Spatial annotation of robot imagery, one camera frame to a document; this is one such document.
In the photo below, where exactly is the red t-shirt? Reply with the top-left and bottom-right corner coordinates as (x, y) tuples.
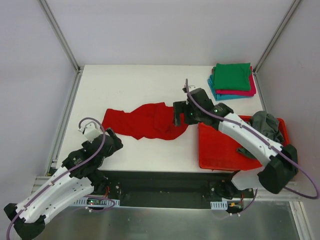
(102, 102), (188, 141)

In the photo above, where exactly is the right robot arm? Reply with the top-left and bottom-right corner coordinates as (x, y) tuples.
(173, 88), (298, 198)

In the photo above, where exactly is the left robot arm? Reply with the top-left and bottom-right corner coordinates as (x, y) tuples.
(3, 128), (123, 240)

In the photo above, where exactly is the teal folded t-shirt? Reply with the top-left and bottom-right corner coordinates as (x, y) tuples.
(207, 73), (254, 102)

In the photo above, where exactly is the red plastic tray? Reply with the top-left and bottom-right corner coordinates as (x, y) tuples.
(198, 115), (290, 171)

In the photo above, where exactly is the green folded t-shirt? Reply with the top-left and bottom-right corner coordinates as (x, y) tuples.
(213, 62), (251, 91)

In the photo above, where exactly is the magenta folded t-shirt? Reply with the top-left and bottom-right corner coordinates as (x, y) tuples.
(211, 66), (257, 97)

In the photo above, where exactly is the grey crumpled t-shirt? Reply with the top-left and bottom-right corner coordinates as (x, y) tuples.
(247, 110), (285, 145)

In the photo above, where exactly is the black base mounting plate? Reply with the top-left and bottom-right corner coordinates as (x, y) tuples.
(89, 170), (254, 209)

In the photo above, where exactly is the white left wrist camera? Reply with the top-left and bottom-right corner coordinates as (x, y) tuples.
(78, 121), (100, 142)

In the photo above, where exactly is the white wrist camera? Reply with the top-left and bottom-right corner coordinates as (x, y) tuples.
(182, 85), (196, 93)
(78, 121), (100, 142)

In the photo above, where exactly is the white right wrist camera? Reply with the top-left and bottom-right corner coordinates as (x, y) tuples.
(182, 85), (196, 93)

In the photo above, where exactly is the left white cable duct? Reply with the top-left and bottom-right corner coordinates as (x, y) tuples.
(70, 197), (120, 208)

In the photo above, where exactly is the white cable duct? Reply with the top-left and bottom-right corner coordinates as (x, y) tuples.
(70, 197), (120, 208)
(210, 200), (228, 211)

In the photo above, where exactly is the right white cable duct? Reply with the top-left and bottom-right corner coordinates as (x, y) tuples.
(210, 200), (228, 211)

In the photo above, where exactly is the left aluminium frame post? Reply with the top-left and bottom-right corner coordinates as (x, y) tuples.
(37, 0), (81, 73)

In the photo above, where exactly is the aluminium frame post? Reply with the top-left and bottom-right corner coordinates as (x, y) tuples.
(37, 0), (81, 73)
(253, 0), (303, 74)

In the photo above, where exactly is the right aluminium frame post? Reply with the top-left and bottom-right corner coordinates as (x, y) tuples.
(253, 0), (303, 74)

